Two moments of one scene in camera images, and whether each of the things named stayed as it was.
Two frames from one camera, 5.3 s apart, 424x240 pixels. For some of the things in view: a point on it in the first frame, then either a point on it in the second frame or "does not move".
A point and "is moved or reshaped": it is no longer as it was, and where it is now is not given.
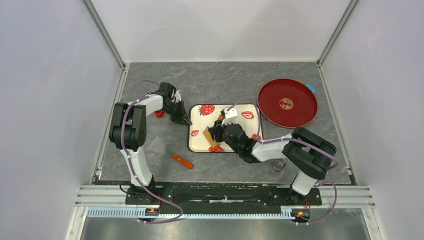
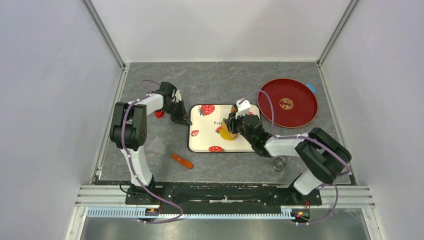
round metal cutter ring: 279,163 does not move
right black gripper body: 220,136 → 236,125
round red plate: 288,103 does not move
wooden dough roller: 214,144 is moved or reshaped
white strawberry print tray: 201,115 does not move
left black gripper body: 176,110 does not move
